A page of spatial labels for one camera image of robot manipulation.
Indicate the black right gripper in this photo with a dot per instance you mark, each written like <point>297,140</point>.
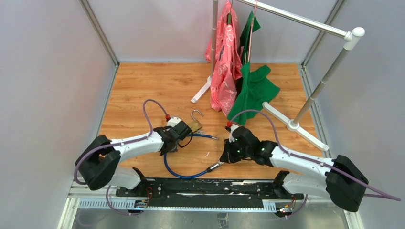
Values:
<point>228,155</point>

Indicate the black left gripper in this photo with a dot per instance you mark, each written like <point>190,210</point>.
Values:
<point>167,130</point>

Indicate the brass padlock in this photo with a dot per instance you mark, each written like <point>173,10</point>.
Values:
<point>195,125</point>

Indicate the blue cable lock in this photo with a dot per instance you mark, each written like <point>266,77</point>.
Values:
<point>191,161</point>

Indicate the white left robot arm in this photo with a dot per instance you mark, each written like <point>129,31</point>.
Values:
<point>99,164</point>

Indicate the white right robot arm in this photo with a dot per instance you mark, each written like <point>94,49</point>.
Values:
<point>300,173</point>

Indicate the green garment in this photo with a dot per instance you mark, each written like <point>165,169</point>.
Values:
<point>254,87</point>

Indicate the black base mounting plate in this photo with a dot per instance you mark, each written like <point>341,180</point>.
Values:
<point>206,193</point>

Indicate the pink patterned garment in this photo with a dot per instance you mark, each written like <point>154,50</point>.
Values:
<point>228,65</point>

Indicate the pink clothes hanger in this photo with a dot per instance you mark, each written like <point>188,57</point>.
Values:
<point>251,33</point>

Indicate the metal clothes rack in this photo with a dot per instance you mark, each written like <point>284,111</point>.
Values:
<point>351,38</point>

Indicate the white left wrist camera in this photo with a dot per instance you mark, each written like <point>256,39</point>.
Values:
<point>173,121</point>

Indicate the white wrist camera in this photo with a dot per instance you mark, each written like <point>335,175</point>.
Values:
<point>173,121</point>
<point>230,128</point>

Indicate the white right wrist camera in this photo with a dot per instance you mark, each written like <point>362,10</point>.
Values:
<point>230,128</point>

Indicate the aluminium frame rail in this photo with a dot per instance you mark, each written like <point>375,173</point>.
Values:
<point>99,31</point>

